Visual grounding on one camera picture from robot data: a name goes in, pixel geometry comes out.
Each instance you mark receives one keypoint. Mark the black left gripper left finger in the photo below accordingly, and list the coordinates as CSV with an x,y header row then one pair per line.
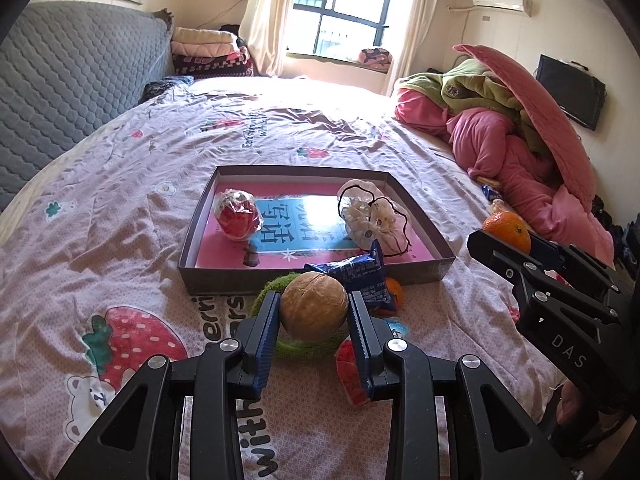
x,y
138,434

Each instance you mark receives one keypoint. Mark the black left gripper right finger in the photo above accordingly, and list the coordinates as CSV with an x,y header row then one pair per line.
x,y
489,434

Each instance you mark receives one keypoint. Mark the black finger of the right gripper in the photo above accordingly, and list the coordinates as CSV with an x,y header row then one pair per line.
x,y
582,271
581,336

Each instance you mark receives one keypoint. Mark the orange tangerine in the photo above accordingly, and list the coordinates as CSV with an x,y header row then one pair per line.
x,y
510,228

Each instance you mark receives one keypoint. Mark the red ball toy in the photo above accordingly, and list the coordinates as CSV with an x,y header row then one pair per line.
x,y
347,373

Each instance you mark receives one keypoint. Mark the brown walnut ball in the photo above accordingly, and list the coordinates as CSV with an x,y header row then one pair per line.
x,y
313,307

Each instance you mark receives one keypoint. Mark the pink crumpled duvet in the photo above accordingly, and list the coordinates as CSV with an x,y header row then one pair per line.
x,y
551,193

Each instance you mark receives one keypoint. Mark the pink round cushion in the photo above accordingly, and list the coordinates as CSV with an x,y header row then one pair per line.
x,y
547,118

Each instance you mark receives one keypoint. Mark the pink strawberry print bedsheet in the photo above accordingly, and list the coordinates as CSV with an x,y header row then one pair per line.
x,y
90,286

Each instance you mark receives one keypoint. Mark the small orange behind packet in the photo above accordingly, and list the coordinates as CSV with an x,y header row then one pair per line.
x,y
397,294

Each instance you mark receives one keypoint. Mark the green blanket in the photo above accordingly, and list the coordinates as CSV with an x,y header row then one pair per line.
x,y
472,84

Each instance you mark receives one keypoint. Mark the blue snack packet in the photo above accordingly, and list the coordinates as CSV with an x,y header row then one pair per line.
x,y
363,273

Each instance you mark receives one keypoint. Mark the dark shallow cardboard box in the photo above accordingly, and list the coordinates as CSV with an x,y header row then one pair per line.
x,y
428,259

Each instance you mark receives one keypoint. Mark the red apple in plastic wrap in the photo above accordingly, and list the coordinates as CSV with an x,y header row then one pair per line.
x,y
237,214

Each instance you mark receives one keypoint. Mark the white air conditioner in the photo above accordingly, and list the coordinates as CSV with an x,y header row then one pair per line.
x,y
520,6

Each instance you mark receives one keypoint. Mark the pink bag on windowsill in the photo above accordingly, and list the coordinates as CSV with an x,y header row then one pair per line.
x,y
376,59

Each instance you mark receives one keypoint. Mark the right cream curtain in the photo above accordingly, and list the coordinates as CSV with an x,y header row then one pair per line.
x,y
414,20

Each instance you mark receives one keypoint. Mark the cream curtain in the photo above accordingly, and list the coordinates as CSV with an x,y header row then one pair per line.
x,y
414,20
263,28

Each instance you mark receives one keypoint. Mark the grey quilted headboard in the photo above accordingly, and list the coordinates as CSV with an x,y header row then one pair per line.
x,y
68,68

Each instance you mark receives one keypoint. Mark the left cream curtain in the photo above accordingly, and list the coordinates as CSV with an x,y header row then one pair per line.
x,y
263,28

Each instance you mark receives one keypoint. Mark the folded blankets stack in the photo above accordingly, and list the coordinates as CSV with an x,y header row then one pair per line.
x,y
206,53

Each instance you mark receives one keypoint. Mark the black wall television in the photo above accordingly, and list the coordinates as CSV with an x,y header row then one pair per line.
x,y
580,95

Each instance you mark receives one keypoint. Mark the window with dark frame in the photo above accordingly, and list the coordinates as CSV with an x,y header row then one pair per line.
x,y
337,29

